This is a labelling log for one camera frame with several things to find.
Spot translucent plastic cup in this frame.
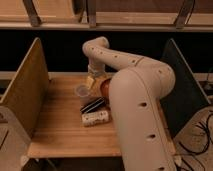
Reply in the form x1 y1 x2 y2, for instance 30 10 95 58
75 84 91 105

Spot black cables on floor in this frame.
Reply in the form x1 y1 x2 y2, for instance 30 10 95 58
178 109 213 171

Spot wooden shelf rail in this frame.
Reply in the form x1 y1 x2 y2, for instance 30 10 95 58
0 0 213 32

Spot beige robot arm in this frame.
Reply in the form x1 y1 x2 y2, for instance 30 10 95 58
82 37 176 171

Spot left wooden side panel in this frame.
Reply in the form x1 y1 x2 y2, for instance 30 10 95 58
0 38 49 145

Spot right dark side panel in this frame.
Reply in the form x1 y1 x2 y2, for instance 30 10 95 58
160 39 210 138

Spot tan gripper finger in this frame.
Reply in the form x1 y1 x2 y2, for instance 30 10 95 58
86 76 95 89

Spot red ceramic bowl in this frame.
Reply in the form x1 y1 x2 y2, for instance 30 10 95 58
100 79 111 98

